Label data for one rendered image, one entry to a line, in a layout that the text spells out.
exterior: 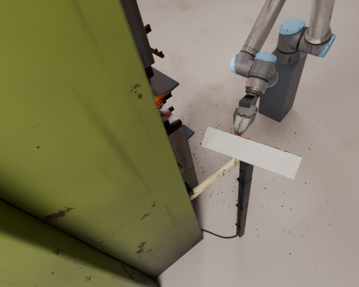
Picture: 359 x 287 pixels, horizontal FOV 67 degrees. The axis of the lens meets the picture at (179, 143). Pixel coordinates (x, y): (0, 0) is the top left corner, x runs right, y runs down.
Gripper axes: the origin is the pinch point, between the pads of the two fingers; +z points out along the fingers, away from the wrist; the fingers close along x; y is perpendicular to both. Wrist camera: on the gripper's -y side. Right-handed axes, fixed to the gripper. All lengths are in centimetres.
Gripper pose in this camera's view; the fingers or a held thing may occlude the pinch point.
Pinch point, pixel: (237, 134)
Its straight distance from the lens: 119.8
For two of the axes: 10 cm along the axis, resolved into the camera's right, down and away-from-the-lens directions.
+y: 3.8, 0.8, 9.2
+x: -8.7, -3.2, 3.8
